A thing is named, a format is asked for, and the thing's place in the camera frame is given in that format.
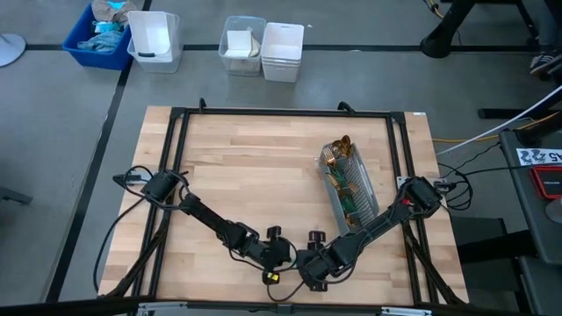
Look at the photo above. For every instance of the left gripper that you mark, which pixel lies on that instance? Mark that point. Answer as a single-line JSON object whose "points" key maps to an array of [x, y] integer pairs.
{"points": [[274, 254]]}

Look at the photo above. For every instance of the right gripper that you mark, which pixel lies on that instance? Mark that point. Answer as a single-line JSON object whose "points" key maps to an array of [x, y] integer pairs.
{"points": [[318, 265]]}

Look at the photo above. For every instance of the grey plastic cutlery basket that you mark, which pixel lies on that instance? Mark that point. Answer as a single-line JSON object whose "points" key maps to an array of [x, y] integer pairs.
{"points": [[362, 193]]}

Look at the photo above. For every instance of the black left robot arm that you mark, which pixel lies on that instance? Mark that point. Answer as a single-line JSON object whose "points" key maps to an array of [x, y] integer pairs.
{"points": [[211, 219]]}

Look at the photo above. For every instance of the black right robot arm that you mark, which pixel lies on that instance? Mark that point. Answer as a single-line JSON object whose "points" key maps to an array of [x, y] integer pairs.
{"points": [[377, 224]]}

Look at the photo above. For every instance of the clear plastic bin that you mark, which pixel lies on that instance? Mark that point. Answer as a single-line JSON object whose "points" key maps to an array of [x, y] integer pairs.
{"points": [[241, 66]]}

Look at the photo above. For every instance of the white stacked plastic bin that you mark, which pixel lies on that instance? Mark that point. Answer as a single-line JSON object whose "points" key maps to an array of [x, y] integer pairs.
{"points": [[281, 44]]}

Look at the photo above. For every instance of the grey side desk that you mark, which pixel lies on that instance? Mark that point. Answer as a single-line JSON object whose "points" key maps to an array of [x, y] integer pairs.
{"points": [[522, 197]]}

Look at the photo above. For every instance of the white cardboard box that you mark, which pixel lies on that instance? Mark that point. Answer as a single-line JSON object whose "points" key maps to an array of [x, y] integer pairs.
{"points": [[239, 41]]}

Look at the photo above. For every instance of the white round stand base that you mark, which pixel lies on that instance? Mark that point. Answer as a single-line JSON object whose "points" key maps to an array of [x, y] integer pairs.
{"points": [[9, 48], [555, 210]]}

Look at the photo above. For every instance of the white printed label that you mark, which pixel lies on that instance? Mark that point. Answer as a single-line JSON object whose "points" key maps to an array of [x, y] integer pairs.
{"points": [[538, 156]]}

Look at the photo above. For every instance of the white open plastic bin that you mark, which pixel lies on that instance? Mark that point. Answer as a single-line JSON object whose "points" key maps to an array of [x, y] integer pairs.
{"points": [[153, 30]]}

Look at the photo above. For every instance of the blue plastic bin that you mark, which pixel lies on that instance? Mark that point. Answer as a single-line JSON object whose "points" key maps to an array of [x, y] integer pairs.
{"points": [[103, 61]]}

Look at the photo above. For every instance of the grey chair leg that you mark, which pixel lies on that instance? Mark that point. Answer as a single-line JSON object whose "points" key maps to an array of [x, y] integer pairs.
{"points": [[15, 196]]}

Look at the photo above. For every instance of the blue-grey cloth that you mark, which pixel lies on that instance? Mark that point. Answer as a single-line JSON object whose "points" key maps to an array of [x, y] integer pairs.
{"points": [[101, 41]]}

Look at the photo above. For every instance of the teal cloth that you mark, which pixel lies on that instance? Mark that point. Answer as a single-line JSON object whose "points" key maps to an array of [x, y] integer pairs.
{"points": [[105, 26]]}

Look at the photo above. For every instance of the brown cloth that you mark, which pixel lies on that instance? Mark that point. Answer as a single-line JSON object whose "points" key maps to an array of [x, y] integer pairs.
{"points": [[112, 13]]}

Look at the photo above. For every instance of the person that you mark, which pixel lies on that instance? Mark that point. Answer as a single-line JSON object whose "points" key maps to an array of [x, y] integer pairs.
{"points": [[544, 63]]}

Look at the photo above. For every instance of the black bottom rail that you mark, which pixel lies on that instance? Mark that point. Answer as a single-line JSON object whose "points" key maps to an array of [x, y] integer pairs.
{"points": [[246, 308]]}

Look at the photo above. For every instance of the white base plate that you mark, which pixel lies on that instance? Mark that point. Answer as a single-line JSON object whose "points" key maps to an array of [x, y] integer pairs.
{"points": [[401, 181]]}

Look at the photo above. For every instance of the black aluminium table frame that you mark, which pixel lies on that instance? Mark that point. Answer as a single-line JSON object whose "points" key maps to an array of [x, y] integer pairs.
{"points": [[285, 112]]}

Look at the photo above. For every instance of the black desk leg frame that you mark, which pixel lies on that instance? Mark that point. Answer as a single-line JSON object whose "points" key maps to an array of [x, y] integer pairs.
{"points": [[505, 113]]}

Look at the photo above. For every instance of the black stand post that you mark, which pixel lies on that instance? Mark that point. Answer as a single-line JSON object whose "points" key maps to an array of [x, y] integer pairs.
{"points": [[439, 41]]}

